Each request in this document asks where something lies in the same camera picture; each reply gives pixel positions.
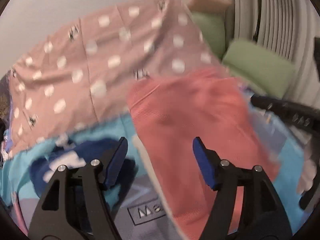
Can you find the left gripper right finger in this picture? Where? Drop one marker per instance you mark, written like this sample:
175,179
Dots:
262,213

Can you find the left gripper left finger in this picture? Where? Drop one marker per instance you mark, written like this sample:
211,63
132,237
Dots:
73,205

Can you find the pink long-sleeve bear shirt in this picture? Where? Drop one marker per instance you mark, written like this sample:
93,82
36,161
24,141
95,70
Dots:
168,113

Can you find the white gloved right hand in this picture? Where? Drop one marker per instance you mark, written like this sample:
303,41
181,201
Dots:
309,171

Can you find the navy star plush blanket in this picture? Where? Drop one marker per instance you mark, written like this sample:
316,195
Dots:
122,170

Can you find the lower green pillow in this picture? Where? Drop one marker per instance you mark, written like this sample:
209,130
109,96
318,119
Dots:
264,70

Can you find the green pillow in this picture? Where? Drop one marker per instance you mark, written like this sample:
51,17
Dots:
264,70
212,27

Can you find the blue grey geometric bedspread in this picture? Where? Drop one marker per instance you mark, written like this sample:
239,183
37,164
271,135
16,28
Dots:
138,210

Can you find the black floor lamp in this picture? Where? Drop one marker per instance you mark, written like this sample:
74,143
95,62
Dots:
257,29

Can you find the grey pleated curtain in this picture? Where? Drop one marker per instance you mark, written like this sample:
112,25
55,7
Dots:
288,28

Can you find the dark patterned headboard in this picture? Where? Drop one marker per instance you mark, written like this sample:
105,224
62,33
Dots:
5,98

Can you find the pink polka dot sheet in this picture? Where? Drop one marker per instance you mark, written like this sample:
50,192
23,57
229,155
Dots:
80,75

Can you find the upper green pillow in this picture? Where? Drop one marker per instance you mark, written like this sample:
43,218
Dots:
212,27

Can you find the tan pillow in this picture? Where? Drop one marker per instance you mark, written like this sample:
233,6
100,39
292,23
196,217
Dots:
209,6

